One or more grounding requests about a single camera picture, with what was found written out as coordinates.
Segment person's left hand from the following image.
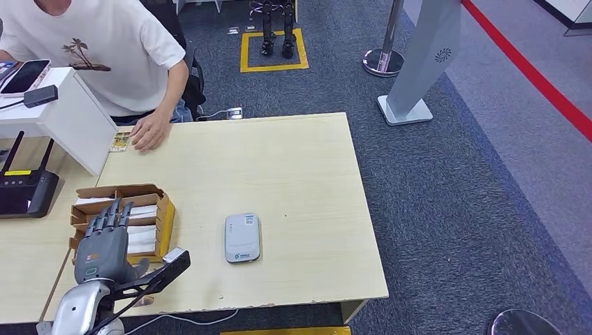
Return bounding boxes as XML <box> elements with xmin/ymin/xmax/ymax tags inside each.
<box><xmin>129</xmin><ymin>110</ymin><xmax>173</xmax><ymax>153</ymax></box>

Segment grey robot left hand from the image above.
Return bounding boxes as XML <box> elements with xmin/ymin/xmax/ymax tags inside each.
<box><xmin>73</xmin><ymin>198</ymin><xmax>151</xmax><ymax>284</ymax></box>

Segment patterned card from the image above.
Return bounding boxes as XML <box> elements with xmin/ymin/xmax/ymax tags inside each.
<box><xmin>108</xmin><ymin>131</ymin><xmax>133</xmax><ymax>154</ymax></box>

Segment cardboard key card box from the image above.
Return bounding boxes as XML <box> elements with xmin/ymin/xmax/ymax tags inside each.
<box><xmin>69</xmin><ymin>183</ymin><xmax>177</xmax><ymax>265</ymax></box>

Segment person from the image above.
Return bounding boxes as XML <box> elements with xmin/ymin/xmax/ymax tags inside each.
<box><xmin>0</xmin><ymin>0</ymin><xmax>194</xmax><ymax>153</ymax></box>

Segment black office chair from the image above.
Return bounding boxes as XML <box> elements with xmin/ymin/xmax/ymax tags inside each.
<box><xmin>138</xmin><ymin>0</ymin><xmax>207</xmax><ymax>120</ymax></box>

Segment white desk riser box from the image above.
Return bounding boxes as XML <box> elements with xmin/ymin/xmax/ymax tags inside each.
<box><xmin>0</xmin><ymin>66</ymin><xmax>119</xmax><ymax>177</ymax></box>

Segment black router with antennas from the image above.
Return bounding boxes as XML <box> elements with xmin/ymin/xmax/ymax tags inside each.
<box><xmin>0</xmin><ymin>131</ymin><xmax>61</xmax><ymax>219</ymax></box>

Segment black power bank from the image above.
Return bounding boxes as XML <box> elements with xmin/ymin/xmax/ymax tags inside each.
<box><xmin>24</xmin><ymin>84</ymin><xmax>60</xmax><ymax>109</ymax></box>

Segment yellow floor tape square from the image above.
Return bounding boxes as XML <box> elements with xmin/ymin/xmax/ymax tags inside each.
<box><xmin>239</xmin><ymin>27</ymin><xmax>310</xmax><ymax>73</ymax></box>

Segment black smartphone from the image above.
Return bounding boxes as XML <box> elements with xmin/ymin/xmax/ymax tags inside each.
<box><xmin>0</xmin><ymin>59</ymin><xmax>52</xmax><ymax>98</ymax></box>

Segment black humanoid robot legs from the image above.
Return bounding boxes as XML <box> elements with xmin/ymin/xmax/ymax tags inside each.
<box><xmin>249</xmin><ymin>0</ymin><xmax>298</xmax><ymax>59</ymax></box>

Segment grey kiosk stand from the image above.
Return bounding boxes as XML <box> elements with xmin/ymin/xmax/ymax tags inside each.
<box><xmin>376</xmin><ymin>0</ymin><xmax>464</xmax><ymax>126</ymax></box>

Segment red floor tape line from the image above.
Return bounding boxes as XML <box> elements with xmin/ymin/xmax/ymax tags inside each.
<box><xmin>461</xmin><ymin>0</ymin><xmax>592</xmax><ymax>143</ymax></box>

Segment round dark disc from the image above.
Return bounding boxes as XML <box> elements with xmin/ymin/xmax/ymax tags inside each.
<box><xmin>486</xmin><ymin>308</ymin><xmax>563</xmax><ymax>335</ymax></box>

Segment white platform with dark edge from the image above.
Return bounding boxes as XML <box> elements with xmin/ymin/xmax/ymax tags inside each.
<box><xmin>534</xmin><ymin>0</ymin><xmax>592</xmax><ymax>37</ymax></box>

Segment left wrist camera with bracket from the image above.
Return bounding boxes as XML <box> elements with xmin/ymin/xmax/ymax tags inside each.
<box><xmin>110</xmin><ymin>247</ymin><xmax>191</xmax><ymax>302</ymax></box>

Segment white cable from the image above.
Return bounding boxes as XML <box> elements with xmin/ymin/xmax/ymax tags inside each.
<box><xmin>124</xmin><ymin>308</ymin><xmax>239</xmax><ymax>335</ymax></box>

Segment white table frame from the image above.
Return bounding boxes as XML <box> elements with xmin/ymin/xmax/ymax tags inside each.
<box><xmin>173</xmin><ymin>0</ymin><xmax>224</xmax><ymax>15</ymax></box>

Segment chrome stanchion post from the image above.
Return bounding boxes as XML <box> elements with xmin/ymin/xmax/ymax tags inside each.
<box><xmin>362</xmin><ymin>0</ymin><xmax>407</xmax><ymax>77</ymax></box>

